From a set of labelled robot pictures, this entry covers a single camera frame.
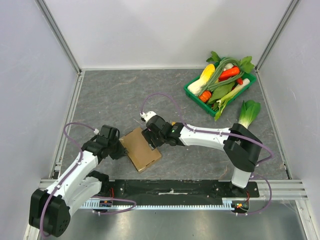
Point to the green plastic tray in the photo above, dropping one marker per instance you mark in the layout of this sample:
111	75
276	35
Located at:
247	66

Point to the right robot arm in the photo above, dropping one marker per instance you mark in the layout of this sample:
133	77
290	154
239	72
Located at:
240	145

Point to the small orange pumpkin toy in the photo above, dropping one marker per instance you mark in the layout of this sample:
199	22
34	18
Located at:
205	96

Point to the yellow napa cabbage toy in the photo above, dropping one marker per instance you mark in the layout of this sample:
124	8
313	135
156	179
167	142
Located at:
197	85

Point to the bok choy toy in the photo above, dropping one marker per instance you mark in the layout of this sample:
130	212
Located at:
249	112

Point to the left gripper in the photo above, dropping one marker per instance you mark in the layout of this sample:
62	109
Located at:
121	151

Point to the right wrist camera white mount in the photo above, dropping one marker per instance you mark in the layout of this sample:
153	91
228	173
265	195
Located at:
146	116

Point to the grey slotted cable duct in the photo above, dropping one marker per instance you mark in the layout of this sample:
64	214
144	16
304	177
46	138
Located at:
99	205

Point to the brown cardboard express box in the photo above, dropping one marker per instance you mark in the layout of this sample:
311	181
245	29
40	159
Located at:
139	152

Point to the white green leek toy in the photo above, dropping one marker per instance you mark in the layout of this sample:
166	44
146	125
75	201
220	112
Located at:
224	100

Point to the green leafy vegetable toy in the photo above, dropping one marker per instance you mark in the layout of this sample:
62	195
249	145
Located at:
217	94

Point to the orange carrot toy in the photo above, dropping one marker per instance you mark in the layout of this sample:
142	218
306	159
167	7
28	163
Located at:
229	73

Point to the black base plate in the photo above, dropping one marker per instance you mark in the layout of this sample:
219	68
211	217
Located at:
176	191

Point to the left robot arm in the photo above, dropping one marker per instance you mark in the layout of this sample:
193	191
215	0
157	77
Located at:
51	209

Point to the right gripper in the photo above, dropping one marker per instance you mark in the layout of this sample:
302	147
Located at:
150	136

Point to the green long beans toy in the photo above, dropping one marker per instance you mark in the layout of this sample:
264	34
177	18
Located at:
211	85

